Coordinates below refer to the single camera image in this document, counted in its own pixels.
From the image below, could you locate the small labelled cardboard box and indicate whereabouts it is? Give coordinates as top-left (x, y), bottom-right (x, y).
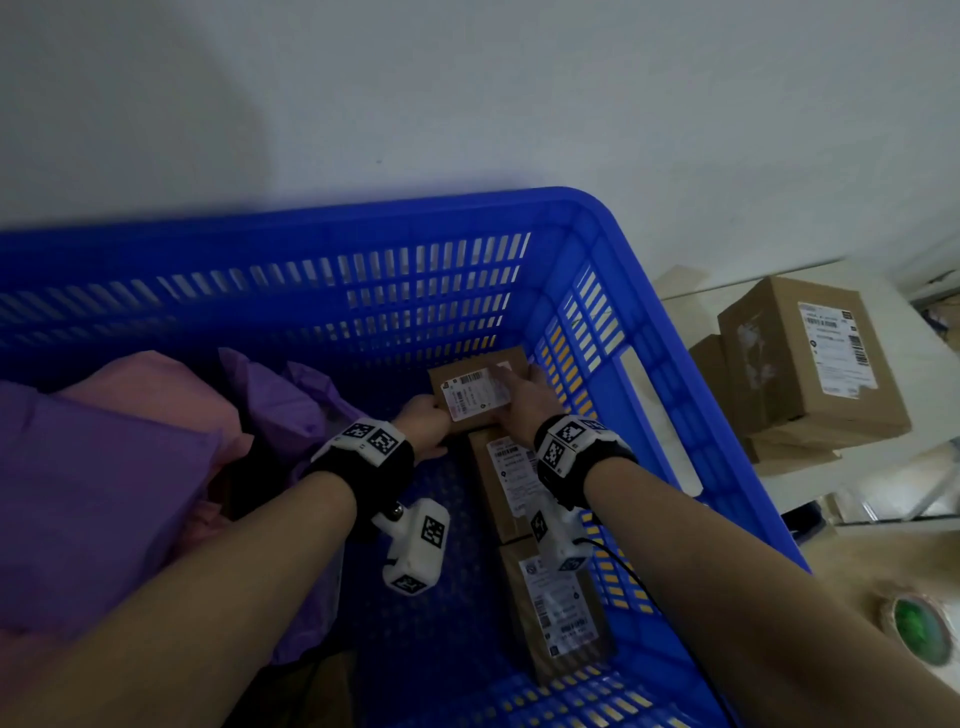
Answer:
top-left (427, 346), bottom-right (531, 426)

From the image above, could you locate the pink mailer bag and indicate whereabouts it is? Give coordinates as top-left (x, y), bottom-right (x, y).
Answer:
top-left (58, 350), bottom-right (258, 560)

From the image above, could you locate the large cardboard box white label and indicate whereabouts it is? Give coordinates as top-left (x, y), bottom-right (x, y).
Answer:
top-left (717, 275), bottom-right (913, 453)

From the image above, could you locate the plain small cardboard box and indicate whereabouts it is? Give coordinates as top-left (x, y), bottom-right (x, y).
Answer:
top-left (687, 333), bottom-right (753, 438)

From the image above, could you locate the blue plastic crate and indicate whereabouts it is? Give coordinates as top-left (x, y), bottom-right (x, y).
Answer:
top-left (0, 186), bottom-right (813, 728)

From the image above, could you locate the tape roll green core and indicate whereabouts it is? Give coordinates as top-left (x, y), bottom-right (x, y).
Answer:
top-left (876, 588), bottom-right (960, 669)

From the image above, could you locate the large purple mailer bag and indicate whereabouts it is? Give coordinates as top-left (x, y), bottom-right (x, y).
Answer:
top-left (0, 381), bottom-right (225, 642)

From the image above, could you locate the black wrist strap with markers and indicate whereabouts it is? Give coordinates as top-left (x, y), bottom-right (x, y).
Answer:
top-left (533, 414), bottom-right (639, 513)
top-left (309, 417), bottom-right (416, 520)

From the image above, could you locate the person's left forearm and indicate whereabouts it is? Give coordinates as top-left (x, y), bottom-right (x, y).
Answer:
top-left (0, 471), bottom-right (358, 728)

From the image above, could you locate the long labelled cardboard box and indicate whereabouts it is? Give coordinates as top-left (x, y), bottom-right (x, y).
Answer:
top-left (468, 427), bottom-right (558, 546)

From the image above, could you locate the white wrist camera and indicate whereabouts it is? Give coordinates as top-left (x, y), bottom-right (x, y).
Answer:
top-left (527, 508), bottom-right (595, 576)
top-left (372, 498), bottom-right (452, 598)

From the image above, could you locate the person's right forearm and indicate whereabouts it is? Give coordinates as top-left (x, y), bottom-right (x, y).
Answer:
top-left (581, 453), bottom-right (960, 728)

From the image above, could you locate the person's right hand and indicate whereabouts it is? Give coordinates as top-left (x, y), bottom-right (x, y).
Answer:
top-left (497, 363), bottom-right (566, 451)

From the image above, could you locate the person's left hand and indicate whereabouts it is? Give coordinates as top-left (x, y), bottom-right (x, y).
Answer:
top-left (393, 394), bottom-right (456, 463)

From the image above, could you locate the crumpled purple mailer bag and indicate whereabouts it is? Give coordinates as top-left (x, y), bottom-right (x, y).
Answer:
top-left (216, 345), bottom-right (365, 470)

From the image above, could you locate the black cable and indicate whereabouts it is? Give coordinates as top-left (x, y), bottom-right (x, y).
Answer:
top-left (571, 534), bottom-right (740, 728)

